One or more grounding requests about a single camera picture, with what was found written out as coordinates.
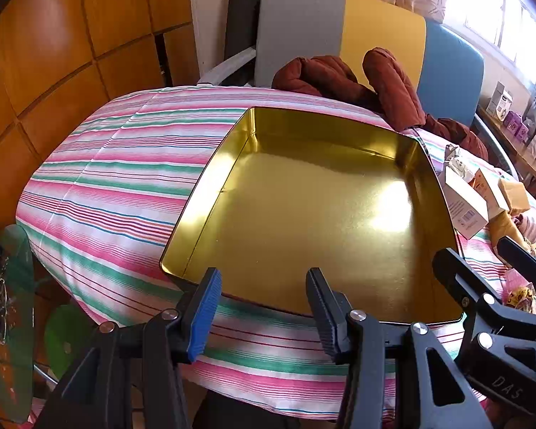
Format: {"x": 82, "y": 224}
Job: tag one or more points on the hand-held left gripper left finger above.
{"x": 203, "y": 317}

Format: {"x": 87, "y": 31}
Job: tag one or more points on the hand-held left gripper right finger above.
{"x": 324, "y": 317}

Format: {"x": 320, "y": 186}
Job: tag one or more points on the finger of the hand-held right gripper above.
{"x": 527, "y": 261}
{"x": 451, "y": 272}

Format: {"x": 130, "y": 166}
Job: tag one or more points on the yellow snack packet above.
{"x": 522, "y": 299}

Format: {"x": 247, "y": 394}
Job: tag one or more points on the white carton box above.
{"x": 462, "y": 205}

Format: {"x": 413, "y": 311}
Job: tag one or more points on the cream orange carton box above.
{"x": 489, "y": 190}

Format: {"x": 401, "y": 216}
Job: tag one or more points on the gold metal tin box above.
{"x": 312, "y": 214}

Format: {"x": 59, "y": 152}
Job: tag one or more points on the striped cloth covered desktop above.
{"x": 116, "y": 196}

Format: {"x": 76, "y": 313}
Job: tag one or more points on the white snack packet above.
{"x": 455, "y": 158}

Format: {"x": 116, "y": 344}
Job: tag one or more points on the wooden side shelf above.
{"x": 513, "y": 147}

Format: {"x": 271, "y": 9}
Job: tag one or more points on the purple box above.
{"x": 525, "y": 130}
{"x": 512, "y": 120}

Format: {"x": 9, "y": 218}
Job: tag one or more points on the green round stool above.
{"x": 69, "y": 339}

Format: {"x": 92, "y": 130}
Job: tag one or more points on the white carton on shelf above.
{"x": 500, "y": 100}

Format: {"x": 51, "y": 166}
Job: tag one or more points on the red-brown padded jacket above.
{"x": 393, "y": 89}

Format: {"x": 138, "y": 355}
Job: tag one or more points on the green glass side table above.
{"x": 15, "y": 366}

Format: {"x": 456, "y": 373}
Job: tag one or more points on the eyeglasses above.
{"x": 0, "y": 313}

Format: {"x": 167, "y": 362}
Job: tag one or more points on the window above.
{"x": 504, "y": 18}

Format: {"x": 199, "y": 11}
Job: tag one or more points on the grey yellow blue chair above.
{"x": 384, "y": 27}

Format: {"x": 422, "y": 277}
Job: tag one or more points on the wooden wardrobe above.
{"x": 49, "y": 62}

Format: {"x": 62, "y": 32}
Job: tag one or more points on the black rolled mat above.
{"x": 243, "y": 13}

